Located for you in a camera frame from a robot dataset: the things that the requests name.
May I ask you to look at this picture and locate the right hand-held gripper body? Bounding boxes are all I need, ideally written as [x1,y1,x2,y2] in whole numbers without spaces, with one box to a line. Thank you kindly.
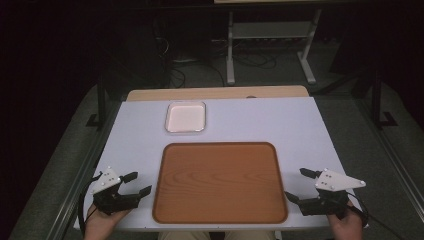
[297,168,367,220]

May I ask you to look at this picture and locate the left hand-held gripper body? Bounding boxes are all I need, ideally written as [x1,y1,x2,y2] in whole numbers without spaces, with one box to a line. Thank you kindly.
[92,166,141,216]

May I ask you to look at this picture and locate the person's left hand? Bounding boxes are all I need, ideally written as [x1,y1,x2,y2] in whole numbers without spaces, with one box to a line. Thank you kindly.
[82,203,132,240]

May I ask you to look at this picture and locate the person's right hand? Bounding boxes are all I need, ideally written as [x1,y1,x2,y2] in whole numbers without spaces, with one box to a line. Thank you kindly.
[327,200,365,240]

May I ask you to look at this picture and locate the brown wooden tray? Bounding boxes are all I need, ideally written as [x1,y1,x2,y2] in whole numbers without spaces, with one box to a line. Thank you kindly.
[152,141,290,225]

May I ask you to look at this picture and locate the white square dish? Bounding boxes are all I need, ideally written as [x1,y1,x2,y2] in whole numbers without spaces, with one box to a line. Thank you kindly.
[164,101,207,134]

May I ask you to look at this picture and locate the black metal stand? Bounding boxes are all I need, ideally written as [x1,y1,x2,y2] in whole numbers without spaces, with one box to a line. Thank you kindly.
[370,68,399,130]
[85,74,108,129]

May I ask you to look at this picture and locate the white metal stand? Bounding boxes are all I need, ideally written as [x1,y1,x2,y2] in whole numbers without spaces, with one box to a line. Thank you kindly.
[225,9,323,86]

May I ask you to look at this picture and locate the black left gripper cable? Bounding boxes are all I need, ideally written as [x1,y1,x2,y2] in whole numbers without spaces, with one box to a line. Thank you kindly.
[77,170,104,235]

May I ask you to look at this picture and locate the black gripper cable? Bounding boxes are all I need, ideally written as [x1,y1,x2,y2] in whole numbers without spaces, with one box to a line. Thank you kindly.
[77,170,104,235]
[345,191,406,240]

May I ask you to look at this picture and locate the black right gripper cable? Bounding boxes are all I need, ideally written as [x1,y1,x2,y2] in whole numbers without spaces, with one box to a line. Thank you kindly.
[345,191,406,240]

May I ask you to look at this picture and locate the black floor cables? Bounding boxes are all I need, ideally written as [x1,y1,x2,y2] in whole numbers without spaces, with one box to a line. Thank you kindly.
[151,19,279,88]

